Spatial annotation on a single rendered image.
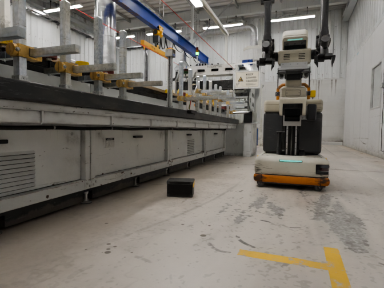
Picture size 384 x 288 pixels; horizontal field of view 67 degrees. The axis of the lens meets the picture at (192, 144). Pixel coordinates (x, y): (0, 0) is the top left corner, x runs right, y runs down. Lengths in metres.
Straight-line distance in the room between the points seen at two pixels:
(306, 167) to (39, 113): 2.04
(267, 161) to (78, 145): 1.57
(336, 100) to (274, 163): 9.36
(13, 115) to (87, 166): 0.76
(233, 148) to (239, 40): 7.49
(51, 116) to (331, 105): 10.96
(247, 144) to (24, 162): 4.36
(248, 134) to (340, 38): 7.51
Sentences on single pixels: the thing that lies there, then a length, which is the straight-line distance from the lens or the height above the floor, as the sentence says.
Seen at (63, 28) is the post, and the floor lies 0.99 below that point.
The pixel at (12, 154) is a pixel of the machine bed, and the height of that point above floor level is 0.37.
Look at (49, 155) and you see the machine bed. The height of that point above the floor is 0.35.
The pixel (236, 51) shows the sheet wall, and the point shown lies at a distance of 12.43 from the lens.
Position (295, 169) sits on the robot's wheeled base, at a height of 0.18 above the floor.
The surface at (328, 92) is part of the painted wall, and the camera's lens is 11.88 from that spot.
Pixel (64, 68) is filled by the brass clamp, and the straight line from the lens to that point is 1.57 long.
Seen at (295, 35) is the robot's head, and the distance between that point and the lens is 2.74.
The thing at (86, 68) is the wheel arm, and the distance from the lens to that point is 1.56.
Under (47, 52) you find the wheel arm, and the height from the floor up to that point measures 0.82.
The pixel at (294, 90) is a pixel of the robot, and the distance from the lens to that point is 2.71.
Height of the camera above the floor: 0.51
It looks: 3 degrees down
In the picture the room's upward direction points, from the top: 1 degrees clockwise
